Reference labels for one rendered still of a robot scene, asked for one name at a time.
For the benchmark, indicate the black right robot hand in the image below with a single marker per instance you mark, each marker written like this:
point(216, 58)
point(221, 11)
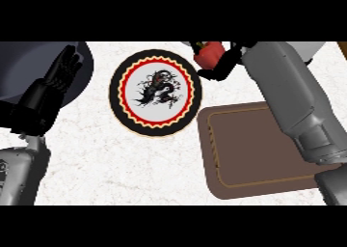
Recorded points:
point(227, 66)

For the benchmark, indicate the red bell pepper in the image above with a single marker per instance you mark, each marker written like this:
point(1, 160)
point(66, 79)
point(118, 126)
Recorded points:
point(210, 55)

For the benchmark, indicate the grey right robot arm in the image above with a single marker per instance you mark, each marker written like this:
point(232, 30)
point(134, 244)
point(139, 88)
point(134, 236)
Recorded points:
point(289, 103)

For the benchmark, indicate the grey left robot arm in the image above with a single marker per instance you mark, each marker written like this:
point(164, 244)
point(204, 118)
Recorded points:
point(15, 175)

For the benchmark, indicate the black-rimmed plate with dragon print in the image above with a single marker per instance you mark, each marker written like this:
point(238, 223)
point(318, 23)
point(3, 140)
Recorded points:
point(155, 92)

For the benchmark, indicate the brown rectangular tray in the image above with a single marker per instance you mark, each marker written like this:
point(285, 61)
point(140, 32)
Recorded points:
point(250, 151)

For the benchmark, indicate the pale grey appliance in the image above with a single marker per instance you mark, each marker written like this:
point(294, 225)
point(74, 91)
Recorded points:
point(307, 48)

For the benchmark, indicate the dark grey round pot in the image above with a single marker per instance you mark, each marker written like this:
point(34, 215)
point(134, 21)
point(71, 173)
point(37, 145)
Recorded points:
point(19, 67)

